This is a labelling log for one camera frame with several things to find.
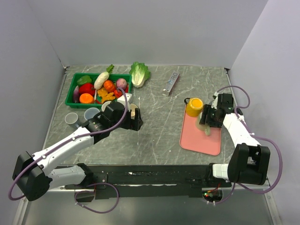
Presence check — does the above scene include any pale green mug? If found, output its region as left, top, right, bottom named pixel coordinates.
left=195, top=113, right=210, bottom=136

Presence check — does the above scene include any yellow mug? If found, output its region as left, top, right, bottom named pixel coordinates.
left=184, top=97, right=204, bottom=117

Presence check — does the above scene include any light blue faceted mug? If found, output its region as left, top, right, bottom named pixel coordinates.
left=101, top=101, right=111, bottom=112

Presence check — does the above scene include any grey blue printed mug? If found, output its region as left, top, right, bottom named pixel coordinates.
left=65, top=112, right=81, bottom=129

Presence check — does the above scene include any cream mug black handle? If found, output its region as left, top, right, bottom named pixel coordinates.
left=129, top=103, right=139, bottom=119

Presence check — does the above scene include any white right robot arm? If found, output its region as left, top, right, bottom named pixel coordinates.
left=197, top=92, right=270, bottom=187

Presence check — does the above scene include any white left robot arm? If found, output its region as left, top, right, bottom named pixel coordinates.
left=12, top=102, right=143, bottom=201

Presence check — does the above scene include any pink plastic tray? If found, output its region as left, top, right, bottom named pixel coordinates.
left=179, top=113, right=221, bottom=156

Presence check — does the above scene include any orange carrot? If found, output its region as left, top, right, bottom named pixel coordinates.
left=114, top=90, right=123, bottom=98

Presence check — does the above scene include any yellow ginger root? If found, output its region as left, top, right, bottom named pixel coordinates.
left=97, top=88, right=116, bottom=104

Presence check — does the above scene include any purple onion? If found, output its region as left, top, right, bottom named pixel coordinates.
left=116, top=78, right=128, bottom=90

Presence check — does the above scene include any small orange pumpkin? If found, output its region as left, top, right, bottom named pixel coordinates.
left=103, top=80, right=116, bottom=93

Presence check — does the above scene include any green lettuce head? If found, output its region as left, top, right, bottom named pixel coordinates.
left=129, top=61, right=150, bottom=88

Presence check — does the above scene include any red white toothpaste box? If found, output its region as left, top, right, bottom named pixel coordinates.
left=162, top=71, right=180, bottom=96

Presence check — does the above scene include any white daikon radish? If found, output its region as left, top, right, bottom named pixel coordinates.
left=94, top=64, right=114, bottom=91

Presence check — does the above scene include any red bell pepper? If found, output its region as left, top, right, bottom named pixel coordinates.
left=79, top=83, right=95, bottom=96

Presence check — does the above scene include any purple eggplant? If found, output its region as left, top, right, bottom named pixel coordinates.
left=73, top=86, right=80, bottom=103

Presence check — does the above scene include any green bell pepper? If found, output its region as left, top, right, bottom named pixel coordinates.
left=77, top=75, right=92, bottom=87

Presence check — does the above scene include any green plastic crate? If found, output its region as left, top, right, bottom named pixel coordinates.
left=65, top=73, right=133, bottom=109

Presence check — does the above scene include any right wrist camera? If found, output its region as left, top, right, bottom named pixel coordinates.
left=211, top=92, right=218, bottom=109

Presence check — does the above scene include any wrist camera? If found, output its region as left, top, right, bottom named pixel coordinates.
left=211, top=92, right=218, bottom=109
left=117, top=93, right=132, bottom=110

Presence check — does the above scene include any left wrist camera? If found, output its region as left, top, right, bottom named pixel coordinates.
left=117, top=93, right=132, bottom=110

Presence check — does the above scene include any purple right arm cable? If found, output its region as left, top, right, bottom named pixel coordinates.
left=215, top=85, right=283, bottom=194

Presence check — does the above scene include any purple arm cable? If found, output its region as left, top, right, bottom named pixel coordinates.
left=215, top=85, right=283, bottom=194
left=8, top=87, right=129, bottom=201

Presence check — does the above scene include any black front mounting rail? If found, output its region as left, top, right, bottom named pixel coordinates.
left=64, top=165, right=231, bottom=199

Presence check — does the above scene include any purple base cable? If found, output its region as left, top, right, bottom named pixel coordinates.
left=74, top=182, right=120, bottom=214

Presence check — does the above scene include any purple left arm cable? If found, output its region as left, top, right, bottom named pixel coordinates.
left=8, top=87, right=129, bottom=201

